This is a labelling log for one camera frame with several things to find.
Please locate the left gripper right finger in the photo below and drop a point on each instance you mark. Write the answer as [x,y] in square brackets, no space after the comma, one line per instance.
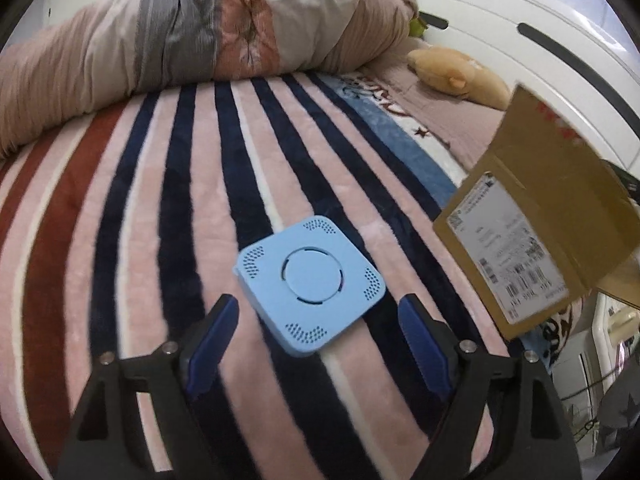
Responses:
[503,417]

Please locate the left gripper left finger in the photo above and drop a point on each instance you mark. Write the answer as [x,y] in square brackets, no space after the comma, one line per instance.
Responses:
[106,438]

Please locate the light blue square device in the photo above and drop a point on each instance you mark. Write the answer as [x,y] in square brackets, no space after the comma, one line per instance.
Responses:
[308,284]

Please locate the striped plush blanket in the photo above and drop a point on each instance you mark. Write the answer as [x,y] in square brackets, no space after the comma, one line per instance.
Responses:
[121,229]

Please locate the brown cardboard box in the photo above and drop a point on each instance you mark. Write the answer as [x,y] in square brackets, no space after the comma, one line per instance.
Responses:
[541,221]

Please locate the tan plush toy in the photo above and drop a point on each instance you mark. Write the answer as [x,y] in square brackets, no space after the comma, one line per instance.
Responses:
[454,73]

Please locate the white bed headboard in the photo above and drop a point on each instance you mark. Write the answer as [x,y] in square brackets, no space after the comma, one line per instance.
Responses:
[559,54]

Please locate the green plush toy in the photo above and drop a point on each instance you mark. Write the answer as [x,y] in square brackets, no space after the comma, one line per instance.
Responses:
[418,26]

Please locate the rolled pink grey quilt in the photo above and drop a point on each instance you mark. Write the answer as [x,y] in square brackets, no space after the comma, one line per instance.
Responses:
[112,49]

